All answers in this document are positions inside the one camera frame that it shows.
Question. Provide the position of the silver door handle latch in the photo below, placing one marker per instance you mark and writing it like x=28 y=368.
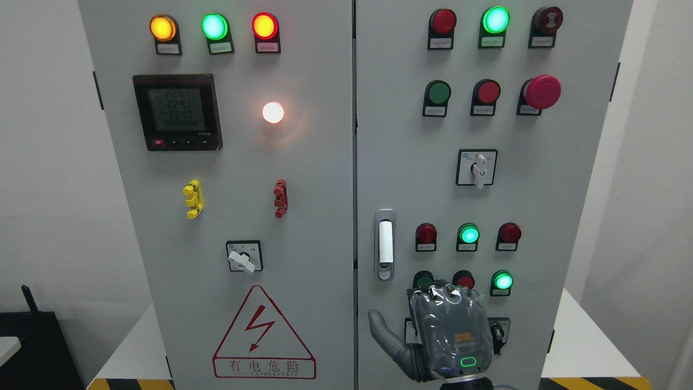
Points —
x=384 y=247

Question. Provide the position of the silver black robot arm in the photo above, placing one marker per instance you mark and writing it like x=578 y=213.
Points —
x=478 y=381

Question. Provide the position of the grey left cabinet door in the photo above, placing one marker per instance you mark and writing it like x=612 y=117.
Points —
x=308 y=254

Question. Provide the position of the grey cabinet door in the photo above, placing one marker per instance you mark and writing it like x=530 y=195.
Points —
x=308 y=254
x=408 y=163

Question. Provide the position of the grey right cabinet door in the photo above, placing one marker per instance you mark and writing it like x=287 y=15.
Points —
x=408 y=163

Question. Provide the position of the red terminal connector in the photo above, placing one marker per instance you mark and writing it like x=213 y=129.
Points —
x=281 y=199

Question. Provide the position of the red indicator light middle left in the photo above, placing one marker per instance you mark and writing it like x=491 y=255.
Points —
x=425 y=238

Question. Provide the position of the white lit indicator light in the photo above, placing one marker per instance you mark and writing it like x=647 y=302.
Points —
x=273 y=112

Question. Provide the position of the green push button lower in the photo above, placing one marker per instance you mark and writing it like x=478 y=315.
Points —
x=422 y=281

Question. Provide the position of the green push button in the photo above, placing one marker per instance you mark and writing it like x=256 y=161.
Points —
x=436 y=96
x=422 y=281

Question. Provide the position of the green lit indicator middle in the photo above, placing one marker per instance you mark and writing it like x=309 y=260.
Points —
x=467 y=238

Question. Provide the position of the green lit indicator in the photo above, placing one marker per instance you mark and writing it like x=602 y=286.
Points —
x=493 y=25
x=467 y=238

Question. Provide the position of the green push button upper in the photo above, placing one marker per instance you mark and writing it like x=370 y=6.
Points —
x=436 y=96

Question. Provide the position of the red push button lower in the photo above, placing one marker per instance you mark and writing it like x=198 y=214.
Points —
x=464 y=278

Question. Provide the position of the red push button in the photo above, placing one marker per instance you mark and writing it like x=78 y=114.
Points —
x=464 y=278
x=485 y=94

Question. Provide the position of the yellow terminal connector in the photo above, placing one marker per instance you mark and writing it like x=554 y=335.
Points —
x=194 y=199

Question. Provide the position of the red indicator light middle right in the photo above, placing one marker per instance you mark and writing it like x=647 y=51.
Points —
x=508 y=237

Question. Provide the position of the red push button upper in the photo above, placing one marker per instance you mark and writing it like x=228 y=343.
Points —
x=485 y=94

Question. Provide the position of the red electrical warning sticker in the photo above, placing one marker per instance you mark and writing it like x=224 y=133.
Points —
x=261 y=344

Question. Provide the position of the green lit button lower right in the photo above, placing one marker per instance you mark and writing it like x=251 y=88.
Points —
x=501 y=284

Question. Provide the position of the red lit indicator light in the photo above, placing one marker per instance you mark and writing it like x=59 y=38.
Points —
x=266 y=33

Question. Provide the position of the black digital power meter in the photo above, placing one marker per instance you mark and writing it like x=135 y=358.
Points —
x=178 y=112

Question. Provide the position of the red indicator light top right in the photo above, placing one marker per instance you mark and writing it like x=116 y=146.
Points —
x=441 y=29

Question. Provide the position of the green indicator light top left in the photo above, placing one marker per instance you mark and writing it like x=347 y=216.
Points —
x=217 y=33

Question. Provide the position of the red emergency stop button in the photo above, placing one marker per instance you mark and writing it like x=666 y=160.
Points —
x=539 y=93

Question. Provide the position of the green lit indicator top right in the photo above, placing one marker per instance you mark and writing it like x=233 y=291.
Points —
x=493 y=25

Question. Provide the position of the amber indicator light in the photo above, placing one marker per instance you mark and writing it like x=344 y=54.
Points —
x=166 y=34

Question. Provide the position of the dark red buzzer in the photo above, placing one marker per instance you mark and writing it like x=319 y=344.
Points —
x=545 y=23

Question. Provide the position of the black box at left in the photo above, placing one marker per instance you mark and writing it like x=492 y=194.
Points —
x=43 y=360

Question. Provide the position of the white selector switch left door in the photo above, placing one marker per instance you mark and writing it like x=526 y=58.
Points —
x=244 y=256

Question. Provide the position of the white selector switch upper right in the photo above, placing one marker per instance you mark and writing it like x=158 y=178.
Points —
x=476 y=167

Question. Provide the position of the white selector switch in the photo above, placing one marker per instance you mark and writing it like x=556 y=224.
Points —
x=476 y=167
x=411 y=334

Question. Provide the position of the white selector switch lower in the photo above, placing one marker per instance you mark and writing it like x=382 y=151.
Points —
x=411 y=334

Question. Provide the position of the black selector switch lower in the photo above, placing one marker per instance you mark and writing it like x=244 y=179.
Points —
x=499 y=327

